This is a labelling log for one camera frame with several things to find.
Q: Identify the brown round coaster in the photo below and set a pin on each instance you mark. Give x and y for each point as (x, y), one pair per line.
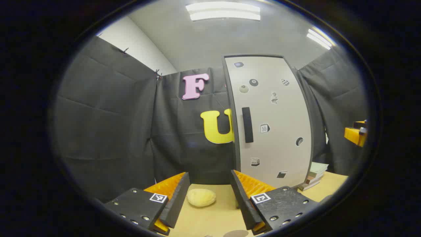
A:
(235, 234)

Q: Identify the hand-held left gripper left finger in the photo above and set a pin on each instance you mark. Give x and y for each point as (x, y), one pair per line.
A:
(177, 200)

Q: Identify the yellow lumpy soft toy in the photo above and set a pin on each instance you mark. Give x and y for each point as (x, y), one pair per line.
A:
(201, 197)

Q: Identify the grey book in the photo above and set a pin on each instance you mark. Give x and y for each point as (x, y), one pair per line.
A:
(307, 187)

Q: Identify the dark grey cabinet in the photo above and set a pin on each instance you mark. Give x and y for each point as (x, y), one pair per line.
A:
(236, 154)

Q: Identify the brown book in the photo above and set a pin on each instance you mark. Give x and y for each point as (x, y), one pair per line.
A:
(314, 179)

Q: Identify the black binder clip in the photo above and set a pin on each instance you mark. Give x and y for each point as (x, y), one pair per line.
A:
(158, 74)
(125, 51)

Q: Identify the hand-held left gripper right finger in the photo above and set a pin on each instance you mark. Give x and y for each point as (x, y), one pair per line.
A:
(243, 204)

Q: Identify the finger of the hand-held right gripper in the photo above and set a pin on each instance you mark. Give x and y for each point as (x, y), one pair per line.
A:
(360, 124)
(355, 136)

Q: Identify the green book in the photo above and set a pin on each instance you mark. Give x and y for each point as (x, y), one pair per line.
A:
(319, 167)

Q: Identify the white cabinet door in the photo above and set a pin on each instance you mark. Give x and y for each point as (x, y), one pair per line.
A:
(279, 148)

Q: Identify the narrow ceiling light panel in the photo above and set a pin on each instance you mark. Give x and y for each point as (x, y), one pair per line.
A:
(318, 39)

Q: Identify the large ceiling light panel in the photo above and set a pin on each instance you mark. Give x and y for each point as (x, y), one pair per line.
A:
(223, 11)

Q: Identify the black backdrop cloth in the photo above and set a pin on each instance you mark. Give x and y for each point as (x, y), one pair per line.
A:
(115, 131)

